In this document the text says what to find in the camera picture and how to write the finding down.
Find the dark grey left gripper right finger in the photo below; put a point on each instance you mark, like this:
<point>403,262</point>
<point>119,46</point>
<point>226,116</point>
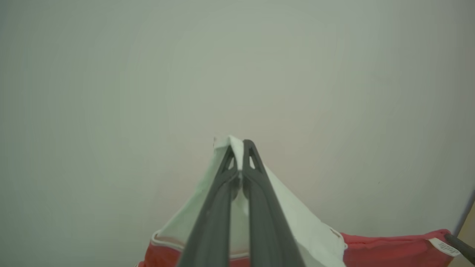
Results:
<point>267,230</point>

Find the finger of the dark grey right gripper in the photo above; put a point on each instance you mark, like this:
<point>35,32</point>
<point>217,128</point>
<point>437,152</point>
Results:
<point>464,248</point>

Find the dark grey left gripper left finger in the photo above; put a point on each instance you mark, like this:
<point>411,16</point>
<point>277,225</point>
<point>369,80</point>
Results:
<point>213,230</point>

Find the red jersey with navy number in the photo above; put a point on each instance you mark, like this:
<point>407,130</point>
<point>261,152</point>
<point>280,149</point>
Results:
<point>308,230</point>

